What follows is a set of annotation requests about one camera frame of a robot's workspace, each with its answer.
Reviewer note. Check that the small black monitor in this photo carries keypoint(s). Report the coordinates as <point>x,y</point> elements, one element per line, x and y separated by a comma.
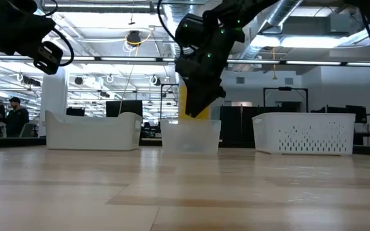
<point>75,111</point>

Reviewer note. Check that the white solid plastic bin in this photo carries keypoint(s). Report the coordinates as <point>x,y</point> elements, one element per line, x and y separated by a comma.
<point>92,134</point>

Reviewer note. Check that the black ceiling camera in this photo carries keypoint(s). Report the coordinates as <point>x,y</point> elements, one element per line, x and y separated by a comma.
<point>134,38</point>

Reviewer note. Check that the white building column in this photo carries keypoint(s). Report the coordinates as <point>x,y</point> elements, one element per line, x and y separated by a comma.
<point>55,102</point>

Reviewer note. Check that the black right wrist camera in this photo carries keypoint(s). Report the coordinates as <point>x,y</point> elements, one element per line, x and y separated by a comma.
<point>188,30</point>

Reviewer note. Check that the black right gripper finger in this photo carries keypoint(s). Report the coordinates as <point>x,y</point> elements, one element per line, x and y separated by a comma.
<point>216,90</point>
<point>198,101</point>

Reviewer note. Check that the clear plastic bin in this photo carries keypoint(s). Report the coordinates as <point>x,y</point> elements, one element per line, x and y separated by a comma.
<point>191,138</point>

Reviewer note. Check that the silver ventilation duct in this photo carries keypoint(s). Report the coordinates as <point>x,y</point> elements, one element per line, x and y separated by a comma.
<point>173,11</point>
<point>284,9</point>

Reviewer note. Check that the black background frame stand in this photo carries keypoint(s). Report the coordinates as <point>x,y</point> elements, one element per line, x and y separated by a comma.
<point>284,88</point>

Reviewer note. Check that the white perforated plastic basket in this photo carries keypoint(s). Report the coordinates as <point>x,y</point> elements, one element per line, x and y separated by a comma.
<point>268,134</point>

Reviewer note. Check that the large black monitor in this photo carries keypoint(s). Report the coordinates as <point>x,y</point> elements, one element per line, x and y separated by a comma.
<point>124,108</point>

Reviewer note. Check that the long horizontal light bar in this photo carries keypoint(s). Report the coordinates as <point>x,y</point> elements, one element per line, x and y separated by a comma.
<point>124,59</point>

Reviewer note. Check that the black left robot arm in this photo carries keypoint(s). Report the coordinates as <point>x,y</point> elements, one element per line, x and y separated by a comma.
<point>21,4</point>

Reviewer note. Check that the black cabinet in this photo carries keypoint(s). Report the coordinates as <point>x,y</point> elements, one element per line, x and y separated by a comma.
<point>236,128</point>

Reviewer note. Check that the yellow canister with white lid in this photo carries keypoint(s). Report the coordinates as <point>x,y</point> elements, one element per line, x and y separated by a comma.
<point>181,106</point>

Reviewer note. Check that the black background screen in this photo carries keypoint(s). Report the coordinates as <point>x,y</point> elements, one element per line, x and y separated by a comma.
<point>360,110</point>

